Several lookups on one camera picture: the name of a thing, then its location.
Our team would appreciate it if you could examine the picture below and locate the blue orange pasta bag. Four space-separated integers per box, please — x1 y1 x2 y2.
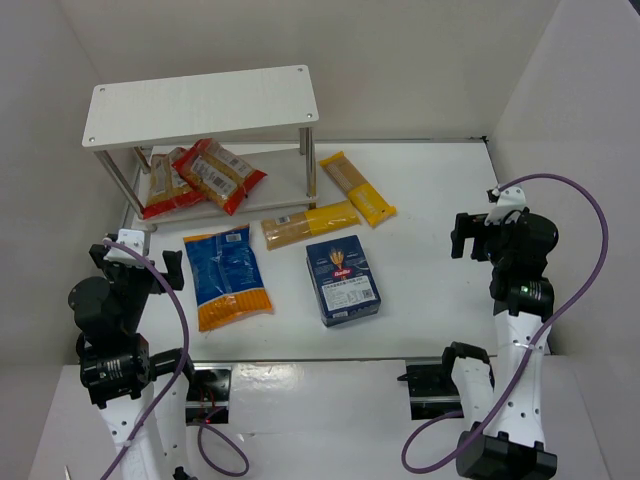
183 225 273 332

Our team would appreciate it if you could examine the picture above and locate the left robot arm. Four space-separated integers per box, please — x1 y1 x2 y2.
68 237 194 479

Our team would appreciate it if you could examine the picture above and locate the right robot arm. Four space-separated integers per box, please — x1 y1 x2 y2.
442 210 558 479

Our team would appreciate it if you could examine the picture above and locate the white two-tier shelf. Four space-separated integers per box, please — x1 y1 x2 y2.
82 65 319 229

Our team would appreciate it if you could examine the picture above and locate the red macaroni bag left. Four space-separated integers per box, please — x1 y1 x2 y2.
143 147 205 220

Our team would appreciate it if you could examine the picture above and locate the red macaroni bag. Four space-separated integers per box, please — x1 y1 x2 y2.
143 147 205 220
172 138 267 216

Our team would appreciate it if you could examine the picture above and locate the yellow spaghetti pack diagonal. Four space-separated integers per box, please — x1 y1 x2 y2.
320 151 397 228

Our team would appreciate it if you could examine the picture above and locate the red macaroni bag right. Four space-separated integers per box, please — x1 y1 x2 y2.
172 138 267 216

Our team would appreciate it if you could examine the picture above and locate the yellow spaghetti pack lying horizontal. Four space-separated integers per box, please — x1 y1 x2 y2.
261 200 360 251

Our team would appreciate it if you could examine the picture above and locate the dark blue Barilla box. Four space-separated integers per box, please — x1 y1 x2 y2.
306 235 381 328

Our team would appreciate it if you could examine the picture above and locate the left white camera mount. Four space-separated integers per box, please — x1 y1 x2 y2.
104 229 148 268

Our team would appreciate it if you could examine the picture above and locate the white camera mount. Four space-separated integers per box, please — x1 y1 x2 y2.
484 185 526 225
104 229 148 268

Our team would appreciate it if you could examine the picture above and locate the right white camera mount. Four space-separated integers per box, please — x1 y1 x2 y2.
484 185 526 225

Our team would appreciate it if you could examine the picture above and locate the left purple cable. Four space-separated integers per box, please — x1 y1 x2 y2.
98 238 251 480

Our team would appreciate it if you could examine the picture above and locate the purple cable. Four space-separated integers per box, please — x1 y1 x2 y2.
401 173 610 474
98 238 251 480

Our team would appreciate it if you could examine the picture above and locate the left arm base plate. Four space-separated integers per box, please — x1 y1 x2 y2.
186 367 231 425

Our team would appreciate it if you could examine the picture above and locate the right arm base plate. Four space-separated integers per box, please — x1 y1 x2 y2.
397 362 461 420

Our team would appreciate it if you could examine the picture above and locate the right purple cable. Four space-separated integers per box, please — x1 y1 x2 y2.
401 173 610 474

